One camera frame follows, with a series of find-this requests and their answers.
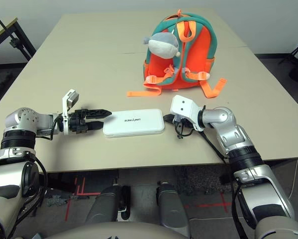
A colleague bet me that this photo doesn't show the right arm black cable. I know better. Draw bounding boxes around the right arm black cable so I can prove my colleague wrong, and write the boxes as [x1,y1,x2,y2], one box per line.
[199,129,243,239]

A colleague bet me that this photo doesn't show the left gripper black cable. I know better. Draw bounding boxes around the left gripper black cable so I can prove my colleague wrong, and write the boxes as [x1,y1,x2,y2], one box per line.
[50,115,64,140]

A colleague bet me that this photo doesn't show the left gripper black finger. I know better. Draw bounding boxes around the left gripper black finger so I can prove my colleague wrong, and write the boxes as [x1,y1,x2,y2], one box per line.
[86,120,105,131]
[85,108,113,120]

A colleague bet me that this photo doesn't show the grey left robot leg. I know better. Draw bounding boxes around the grey left robot leg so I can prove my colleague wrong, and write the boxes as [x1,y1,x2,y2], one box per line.
[85,184,132,225]

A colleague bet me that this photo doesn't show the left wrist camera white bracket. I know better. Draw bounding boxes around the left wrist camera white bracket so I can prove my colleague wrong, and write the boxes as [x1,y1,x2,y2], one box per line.
[61,89,80,136]

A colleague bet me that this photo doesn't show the white floor cable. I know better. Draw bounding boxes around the white floor cable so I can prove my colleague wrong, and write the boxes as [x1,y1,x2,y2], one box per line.
[287,159,298,200]

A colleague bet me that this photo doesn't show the white hard pencil case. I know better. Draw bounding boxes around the white hard pencil case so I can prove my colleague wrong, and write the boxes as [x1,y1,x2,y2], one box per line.
[102,108,165,138]

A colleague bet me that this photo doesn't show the grey white plush toy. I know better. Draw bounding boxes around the grey white plush toy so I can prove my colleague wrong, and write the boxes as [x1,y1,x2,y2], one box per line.
[142,31,181,60]

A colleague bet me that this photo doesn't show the orange and teal backpack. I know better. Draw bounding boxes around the orange and teal backpack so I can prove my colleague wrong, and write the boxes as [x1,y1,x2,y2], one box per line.
[126,9,228,99]

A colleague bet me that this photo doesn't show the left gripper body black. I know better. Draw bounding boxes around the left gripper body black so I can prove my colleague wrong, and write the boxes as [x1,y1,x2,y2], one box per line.
[69,108,89,135]

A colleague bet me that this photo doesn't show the dark speckled floor mat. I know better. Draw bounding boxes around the dark speckled floor mat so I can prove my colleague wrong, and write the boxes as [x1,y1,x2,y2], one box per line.
[173,165,230,195]

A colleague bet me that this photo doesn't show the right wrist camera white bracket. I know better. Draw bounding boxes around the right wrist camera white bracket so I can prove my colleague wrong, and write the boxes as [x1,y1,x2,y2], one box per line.
[170,95,204,132]

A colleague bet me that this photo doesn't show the red floor tape lines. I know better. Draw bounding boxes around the red floor tape lines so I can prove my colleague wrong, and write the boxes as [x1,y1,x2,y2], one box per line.
[64,176,102,221]

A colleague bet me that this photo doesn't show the beige robot torso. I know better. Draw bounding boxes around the beige robot torso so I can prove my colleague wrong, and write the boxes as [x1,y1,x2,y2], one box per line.
[38,219,189,239]

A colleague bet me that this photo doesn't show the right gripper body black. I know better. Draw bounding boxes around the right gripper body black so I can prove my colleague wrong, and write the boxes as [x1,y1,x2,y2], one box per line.
[174,116,193,135]

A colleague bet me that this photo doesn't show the grey robot leg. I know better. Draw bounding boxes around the grey robot leg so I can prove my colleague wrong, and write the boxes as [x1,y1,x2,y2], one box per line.
[85,184,132,225]
[156,181,191,237]

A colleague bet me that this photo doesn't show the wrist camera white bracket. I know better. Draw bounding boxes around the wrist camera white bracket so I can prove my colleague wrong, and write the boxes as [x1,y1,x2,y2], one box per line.
[61,89,80,136]
[170,95,204,132]

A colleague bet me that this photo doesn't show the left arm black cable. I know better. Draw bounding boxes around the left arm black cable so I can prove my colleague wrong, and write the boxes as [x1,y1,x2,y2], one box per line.
[4,149,49,239]

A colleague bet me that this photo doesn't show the grey right robot leg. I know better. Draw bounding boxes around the grey right robot leg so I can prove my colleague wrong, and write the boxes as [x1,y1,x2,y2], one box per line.
[156,181,191,237]

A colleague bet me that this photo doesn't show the dark grey fabric scrap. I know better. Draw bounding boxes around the dark grey fabric scrap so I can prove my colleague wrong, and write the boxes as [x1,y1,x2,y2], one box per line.
[46,194,74,207]

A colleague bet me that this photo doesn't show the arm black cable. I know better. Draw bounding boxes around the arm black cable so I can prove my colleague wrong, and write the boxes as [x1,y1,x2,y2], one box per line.
[199,129,243,239]
[4,149,49,239]

